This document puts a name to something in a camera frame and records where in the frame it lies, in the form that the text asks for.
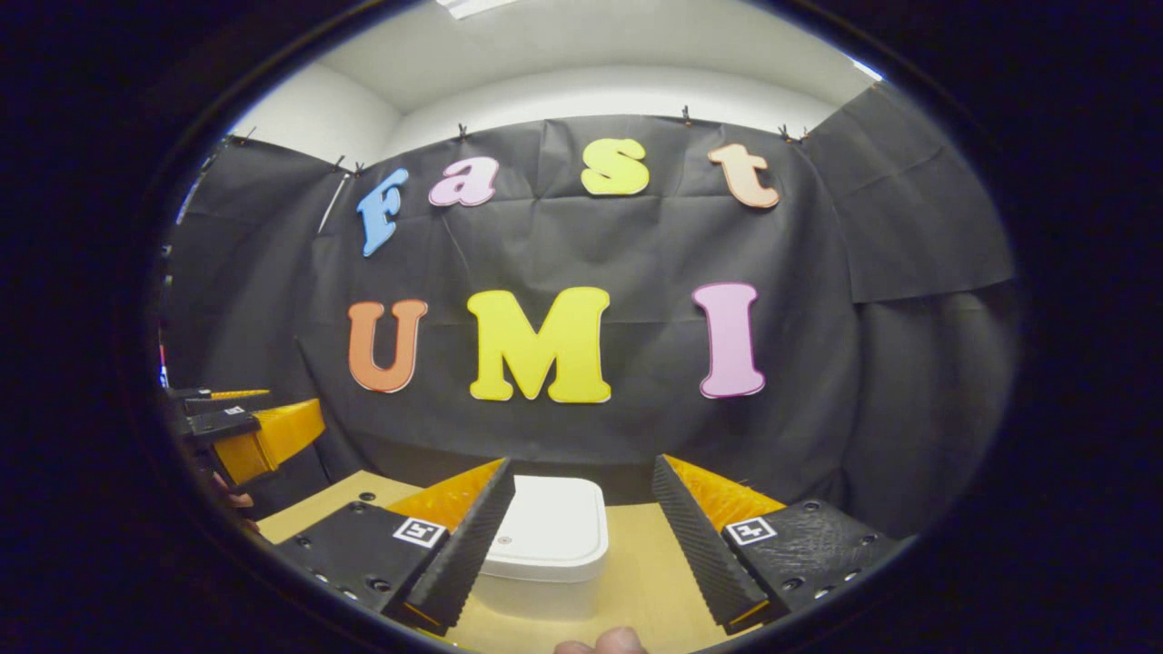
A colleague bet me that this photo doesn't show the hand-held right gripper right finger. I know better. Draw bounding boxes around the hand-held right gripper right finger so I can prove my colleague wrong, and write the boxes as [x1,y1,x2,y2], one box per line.
[651,454,914,635]

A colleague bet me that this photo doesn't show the white desktop garbage bin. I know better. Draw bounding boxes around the white desktop garbage bin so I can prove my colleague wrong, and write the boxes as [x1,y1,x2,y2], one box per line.
[471,475,610,620]

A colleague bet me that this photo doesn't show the wooden desktop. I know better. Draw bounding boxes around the wooden desktop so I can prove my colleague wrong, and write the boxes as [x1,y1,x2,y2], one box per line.
[257,470,737,654]

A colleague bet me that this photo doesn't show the thin white rod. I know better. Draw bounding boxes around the thin white rod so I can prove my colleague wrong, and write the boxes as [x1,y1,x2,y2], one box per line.
[316,173,349,235]

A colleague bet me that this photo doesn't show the large ceiling light panel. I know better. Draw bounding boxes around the large ceiling light panel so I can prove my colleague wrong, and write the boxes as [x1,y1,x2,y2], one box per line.
[436,0,523,21]

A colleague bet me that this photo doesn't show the black backdrop cloth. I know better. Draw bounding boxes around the black backdrop cloth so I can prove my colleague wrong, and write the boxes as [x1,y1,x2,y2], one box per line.
[159,82,1023,541]

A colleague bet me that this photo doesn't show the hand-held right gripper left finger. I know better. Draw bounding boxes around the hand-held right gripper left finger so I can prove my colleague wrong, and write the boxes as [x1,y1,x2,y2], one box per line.
[273,457,516,635]

